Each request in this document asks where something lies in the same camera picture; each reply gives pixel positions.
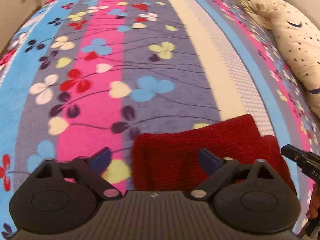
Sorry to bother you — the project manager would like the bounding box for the striped floral blanket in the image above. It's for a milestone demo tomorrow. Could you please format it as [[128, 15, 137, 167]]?
[[0, 0, 320, 238]]

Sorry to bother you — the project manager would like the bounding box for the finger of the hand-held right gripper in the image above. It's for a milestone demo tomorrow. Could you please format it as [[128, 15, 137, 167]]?
[[280, 144, 304, 167]]

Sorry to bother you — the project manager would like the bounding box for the cream star print pillow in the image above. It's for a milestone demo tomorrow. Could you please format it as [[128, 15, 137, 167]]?
[[239, 0, 320, 119]]

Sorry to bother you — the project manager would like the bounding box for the red knitted sweater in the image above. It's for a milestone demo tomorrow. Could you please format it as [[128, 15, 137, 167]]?
[[131, 114, 297, 193]]

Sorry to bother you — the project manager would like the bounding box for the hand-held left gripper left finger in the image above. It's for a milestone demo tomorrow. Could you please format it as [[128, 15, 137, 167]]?
[[32, 147, 121, 200]]

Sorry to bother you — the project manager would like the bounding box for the person's right hand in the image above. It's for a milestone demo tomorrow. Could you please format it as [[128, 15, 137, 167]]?
[[306, 182, 320, 220]]

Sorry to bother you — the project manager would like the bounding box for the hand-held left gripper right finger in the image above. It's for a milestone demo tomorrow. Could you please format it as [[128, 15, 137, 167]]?
[[188, 148, 280, 200]]

